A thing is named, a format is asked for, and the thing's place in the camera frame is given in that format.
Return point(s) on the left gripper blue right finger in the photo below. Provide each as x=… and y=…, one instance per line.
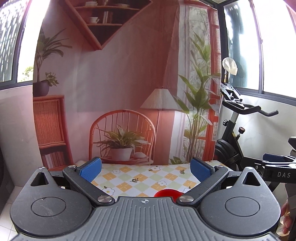
x=210, y=179

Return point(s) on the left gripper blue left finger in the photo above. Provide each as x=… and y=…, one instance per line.
x=80, y=179

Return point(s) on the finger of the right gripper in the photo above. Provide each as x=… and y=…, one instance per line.
x=278, y=158

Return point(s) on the red bowl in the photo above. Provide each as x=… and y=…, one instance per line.
x=174, y=194

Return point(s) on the person's right hand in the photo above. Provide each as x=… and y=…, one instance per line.
x=285, y=221

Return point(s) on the black exercise bike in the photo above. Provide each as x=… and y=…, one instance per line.
x=227, y=148

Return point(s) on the checkered floral tablecloth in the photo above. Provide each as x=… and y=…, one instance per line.
x=129, y=178

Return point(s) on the printed room backdrop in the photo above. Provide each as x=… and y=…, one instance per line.
x=133, y=82

